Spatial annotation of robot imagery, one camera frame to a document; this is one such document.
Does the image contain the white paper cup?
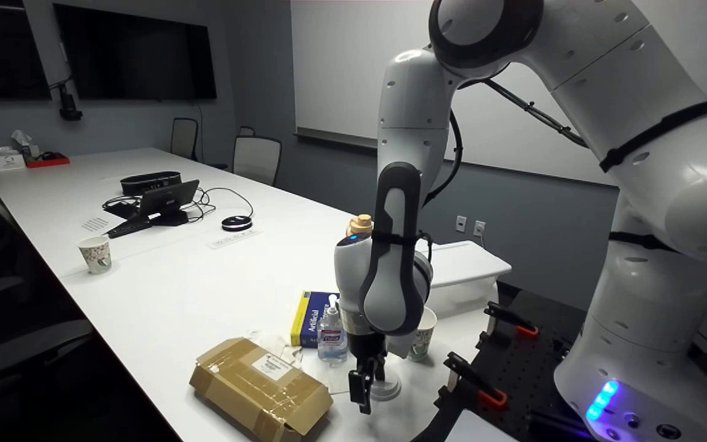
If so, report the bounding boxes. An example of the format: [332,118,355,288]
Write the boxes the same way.
[76,234,115,277]

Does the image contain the white plastic cup lid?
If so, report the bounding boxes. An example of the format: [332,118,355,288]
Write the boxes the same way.
[366,370,408,405]

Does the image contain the black conference phone device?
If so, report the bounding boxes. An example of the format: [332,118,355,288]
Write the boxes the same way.
[106,176,201,240]

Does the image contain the red tray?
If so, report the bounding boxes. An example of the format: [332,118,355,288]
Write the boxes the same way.
[24,149,73,170]

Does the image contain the larger black wall television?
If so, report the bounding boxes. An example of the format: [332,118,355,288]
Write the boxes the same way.
[51,2,218,104]

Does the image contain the white tissue box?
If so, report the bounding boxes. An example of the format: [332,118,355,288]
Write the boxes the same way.
[0,127,45,174]

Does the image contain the clear hand sanitizer bottle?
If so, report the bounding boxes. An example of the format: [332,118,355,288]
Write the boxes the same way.
[315,296,348,363]

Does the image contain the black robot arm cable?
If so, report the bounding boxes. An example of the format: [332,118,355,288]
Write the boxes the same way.
[423,77,591,207]

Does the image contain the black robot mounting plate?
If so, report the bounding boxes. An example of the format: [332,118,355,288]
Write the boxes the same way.
[412,280,610,442]

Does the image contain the black desk cables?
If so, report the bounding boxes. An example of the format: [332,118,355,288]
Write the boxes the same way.
[180,184,256,226]

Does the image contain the blue and yellow book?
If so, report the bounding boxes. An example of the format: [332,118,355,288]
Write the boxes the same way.
[288,291,343,351]

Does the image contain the black conference speaker bar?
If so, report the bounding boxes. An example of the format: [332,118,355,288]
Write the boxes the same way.
[119,170,185,199]

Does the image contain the round black puck speaker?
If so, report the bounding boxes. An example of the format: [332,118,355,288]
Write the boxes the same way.
[218,211,256,234]

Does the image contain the brown cardboard box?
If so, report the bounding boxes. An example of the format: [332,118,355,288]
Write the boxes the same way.
[186,337,337,442]

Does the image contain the wall whiteboard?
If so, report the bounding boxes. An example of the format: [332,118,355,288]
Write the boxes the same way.
[289,0,707,190]

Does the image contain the black orange bar clamp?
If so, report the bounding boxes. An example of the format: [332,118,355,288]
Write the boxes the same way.
[484,299,543,341]
[441,351,510,413]

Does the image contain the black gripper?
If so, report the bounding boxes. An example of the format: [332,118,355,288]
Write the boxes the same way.
[343,329,391,417]

